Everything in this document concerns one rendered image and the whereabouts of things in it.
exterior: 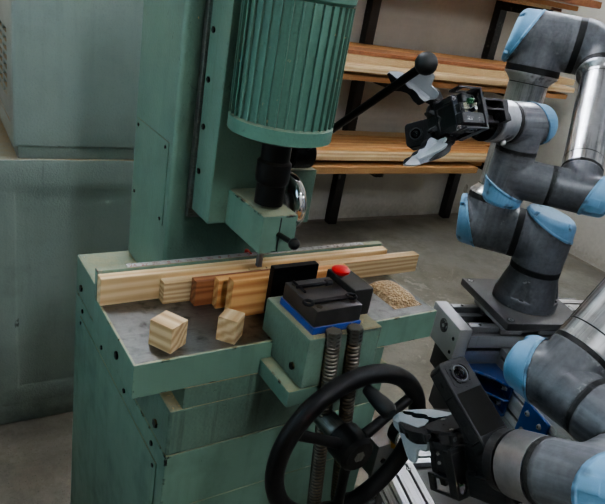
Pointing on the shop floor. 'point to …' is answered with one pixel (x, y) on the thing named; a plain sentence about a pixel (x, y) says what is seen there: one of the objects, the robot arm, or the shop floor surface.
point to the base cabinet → (216, 486)
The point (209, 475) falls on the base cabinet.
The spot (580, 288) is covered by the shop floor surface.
